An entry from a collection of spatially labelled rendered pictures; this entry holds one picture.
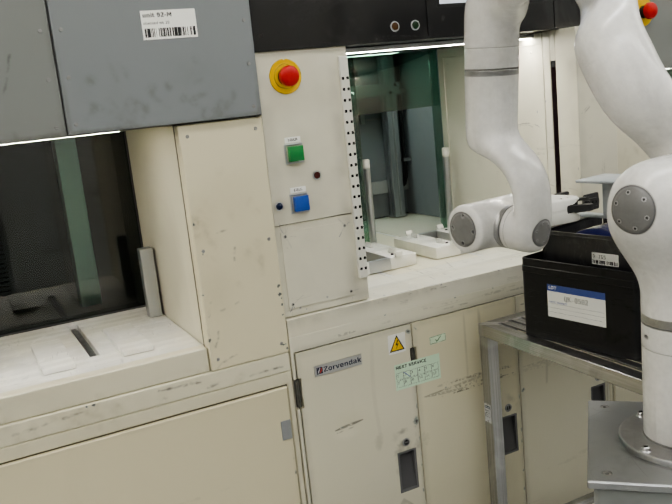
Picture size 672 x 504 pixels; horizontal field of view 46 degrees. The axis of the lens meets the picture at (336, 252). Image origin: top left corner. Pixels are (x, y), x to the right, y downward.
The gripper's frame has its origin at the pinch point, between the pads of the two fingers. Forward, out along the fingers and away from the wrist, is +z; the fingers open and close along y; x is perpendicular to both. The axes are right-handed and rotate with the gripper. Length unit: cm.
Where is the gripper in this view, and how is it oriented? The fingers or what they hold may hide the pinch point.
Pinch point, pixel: (577, 200)
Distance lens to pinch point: 160.4
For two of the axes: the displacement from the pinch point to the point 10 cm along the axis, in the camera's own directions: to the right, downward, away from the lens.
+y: 5.9, 0.9, -8.0
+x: -1.1, -9.8, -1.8
